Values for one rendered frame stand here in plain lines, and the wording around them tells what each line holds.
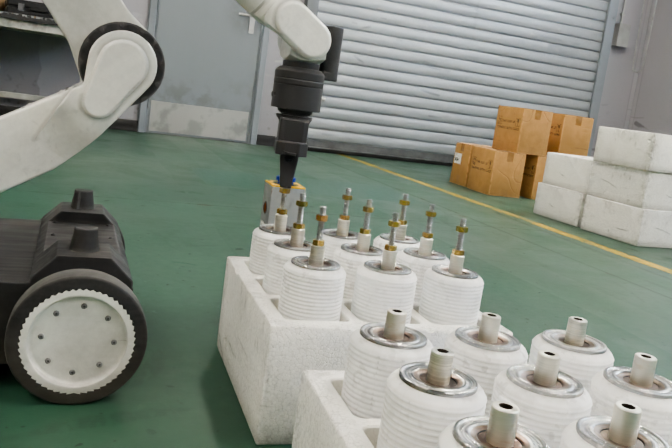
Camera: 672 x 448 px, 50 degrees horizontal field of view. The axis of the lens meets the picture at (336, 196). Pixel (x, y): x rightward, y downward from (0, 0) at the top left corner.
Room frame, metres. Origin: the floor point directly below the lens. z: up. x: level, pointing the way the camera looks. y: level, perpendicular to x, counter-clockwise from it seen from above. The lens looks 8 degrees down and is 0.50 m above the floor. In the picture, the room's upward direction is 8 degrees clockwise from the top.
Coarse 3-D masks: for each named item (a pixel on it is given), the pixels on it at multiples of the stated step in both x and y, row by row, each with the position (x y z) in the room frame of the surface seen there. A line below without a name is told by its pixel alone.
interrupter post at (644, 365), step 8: (640, 360) 0.72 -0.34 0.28; (648, 360) 0.72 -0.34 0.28; (656, 360) 0.72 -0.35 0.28; (632, 368) 0.73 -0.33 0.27; (640, 368) 0.72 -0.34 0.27; (648, 368) 0.72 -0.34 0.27; (632, 376) 0.73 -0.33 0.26; (640, 376) 0.72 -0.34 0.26; (648, 376) 0.72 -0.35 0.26; (640, 384) 0.72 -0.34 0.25; (648, 384) 0.72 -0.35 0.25
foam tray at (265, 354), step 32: (224, 288) 1.32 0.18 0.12; (256, 288) 1.14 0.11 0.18; (224, 320) 1.28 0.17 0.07; (256, 320) 1.05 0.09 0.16; (288, 320) 0.99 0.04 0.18; (352, 320) 1.04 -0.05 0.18; (416, 320) 1.09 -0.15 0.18; (480, 320) 1.14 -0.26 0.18; (224, 352) 1.25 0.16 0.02; (256, 352) 1.02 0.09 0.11; (288, 352) 0.97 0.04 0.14; (320, 352) 0.99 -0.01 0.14; (256, 384) 1.00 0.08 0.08; (288, 384) 0.98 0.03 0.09; (256, 416) 0.98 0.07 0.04; (288, 416) 0.98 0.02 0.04
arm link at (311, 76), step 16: (336, 32) 1.29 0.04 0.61; (288, 48) 1.25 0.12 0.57; (336, 48) 1.29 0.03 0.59; (288, 64) 1.26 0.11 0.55; (304, 64) 1.25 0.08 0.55; (320, 64) 1.30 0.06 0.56; (336, 64) 1.29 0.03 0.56; (288, 80) 1.24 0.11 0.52; (304, 80) 1.24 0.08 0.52; (320, 80) 1.26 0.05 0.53; (336, 80) 1.30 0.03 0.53
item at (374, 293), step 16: (368, 272) 1.07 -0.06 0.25; (368, 288) 1.06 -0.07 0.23; (384, 288) 1.05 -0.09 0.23; (400, 288) 1.06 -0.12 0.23; (352, 304) 1.09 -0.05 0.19; (368, 304) 1.06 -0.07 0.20; (384, 304) 1.05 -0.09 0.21; (400, 304) 1.06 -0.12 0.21; (368, 320) 1.06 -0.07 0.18; (384, 320) 1.05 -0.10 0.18
